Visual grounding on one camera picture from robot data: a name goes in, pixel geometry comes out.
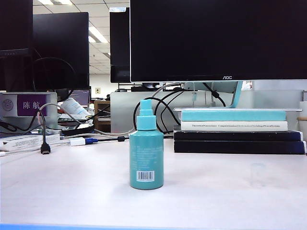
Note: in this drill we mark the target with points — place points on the teal spray bottle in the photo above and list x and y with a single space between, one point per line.
146 155

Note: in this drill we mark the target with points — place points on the transparent plastic lid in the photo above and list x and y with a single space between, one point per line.
256 175

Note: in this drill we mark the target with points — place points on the black monitor base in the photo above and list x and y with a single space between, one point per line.
144 88

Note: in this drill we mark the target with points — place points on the white book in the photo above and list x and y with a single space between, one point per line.
187 125

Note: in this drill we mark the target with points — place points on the brown wooden box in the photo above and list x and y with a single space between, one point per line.
99 105

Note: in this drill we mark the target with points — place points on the small lit screen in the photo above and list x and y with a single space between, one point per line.
82 97

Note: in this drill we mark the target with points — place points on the teal book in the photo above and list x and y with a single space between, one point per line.
227 116

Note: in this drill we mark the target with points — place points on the black book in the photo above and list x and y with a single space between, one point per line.
227 147
227 136

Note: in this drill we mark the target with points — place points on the black flat oval object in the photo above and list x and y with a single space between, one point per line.
76 130

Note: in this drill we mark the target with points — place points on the white printed tube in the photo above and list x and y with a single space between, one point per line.
74 106

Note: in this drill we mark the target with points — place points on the white adapter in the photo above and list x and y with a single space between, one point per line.
78 141

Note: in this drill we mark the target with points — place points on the teal and silver monitor stand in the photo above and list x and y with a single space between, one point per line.
237 95

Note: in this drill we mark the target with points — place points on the narrow black monitor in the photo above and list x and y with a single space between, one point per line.
120 36

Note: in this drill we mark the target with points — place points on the large black AOC monitor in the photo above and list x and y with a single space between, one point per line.
216 36

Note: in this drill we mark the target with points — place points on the silver nameplate with purple label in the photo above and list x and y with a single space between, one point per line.
31 105

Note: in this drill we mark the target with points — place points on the white printed booklet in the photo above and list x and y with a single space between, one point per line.
24 142

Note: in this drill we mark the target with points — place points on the black monitor with button row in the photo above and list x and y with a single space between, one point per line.
14 24

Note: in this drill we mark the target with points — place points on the wall socket plate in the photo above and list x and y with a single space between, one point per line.
97 90

